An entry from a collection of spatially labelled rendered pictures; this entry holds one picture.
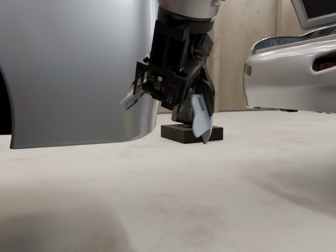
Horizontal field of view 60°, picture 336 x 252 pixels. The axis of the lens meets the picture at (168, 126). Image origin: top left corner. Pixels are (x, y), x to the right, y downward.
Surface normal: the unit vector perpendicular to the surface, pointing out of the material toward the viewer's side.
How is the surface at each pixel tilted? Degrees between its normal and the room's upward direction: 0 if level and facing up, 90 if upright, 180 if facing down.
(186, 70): 35
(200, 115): 82
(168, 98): 116
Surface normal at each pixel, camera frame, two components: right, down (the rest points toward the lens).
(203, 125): 0.84, -0.08
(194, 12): 0.11, 0.66
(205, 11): 0.49, 0.63
